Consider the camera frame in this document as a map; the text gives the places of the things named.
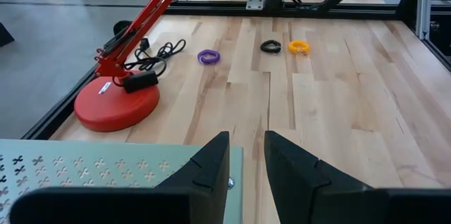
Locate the red desk lamp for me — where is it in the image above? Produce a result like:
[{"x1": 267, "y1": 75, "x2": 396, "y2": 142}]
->
[{"x1": 73, "y1": 0, "x2": 198, "y2": 133}]

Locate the orange coil wristband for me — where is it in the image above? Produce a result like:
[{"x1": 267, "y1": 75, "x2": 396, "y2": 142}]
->
[{"x1": 288, "y1": 39, "x2": 311, "y2": 56}]

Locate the black coil wristband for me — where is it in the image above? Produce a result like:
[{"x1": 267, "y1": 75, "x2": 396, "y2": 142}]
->
[{"x1": 259, "y1": 39, "x2": 283, "y2": 54}]

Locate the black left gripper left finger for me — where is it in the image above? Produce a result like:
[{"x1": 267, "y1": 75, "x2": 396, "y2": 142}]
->
[{"x1": 154, "y1": 131, "x2": 231, "y2": 224}]

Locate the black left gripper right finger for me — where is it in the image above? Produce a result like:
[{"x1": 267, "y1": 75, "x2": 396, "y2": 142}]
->
[{"x1": 264, "y1": 130, "x2": 390, "y2": 224}]

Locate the black aluminium frame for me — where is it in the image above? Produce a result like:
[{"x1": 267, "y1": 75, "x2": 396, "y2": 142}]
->
[{"x1": 20, "y1": 0, "x2": 451, "y2": 140}]

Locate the dark angled floor stand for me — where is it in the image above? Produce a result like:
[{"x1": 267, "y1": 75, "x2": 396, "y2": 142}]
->
[{"x1": 0, "y1": 22, "x2": 16, "y2": 48}]

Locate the black lamp power cord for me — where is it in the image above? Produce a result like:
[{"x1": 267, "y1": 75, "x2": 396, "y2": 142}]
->
[{"x1": 112, "y1": 38, "x2": 187, "y2": 94}]

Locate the purple coil wristband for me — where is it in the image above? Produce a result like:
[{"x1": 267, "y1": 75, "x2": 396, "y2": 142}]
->
[{"x1": 197, "y1": 49, "x2": 221, "y2": 66}]

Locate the silver metal bracket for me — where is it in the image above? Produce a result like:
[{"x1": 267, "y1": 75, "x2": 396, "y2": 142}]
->
[{"x1": 245, "y1": 0, "x2": 266, "y2": 11}]

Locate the green perforated metal shelf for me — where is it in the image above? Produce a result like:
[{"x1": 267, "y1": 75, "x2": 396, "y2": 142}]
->
[{"x1": 0, "y1": 138, "x2": 245, "y2": 224}]

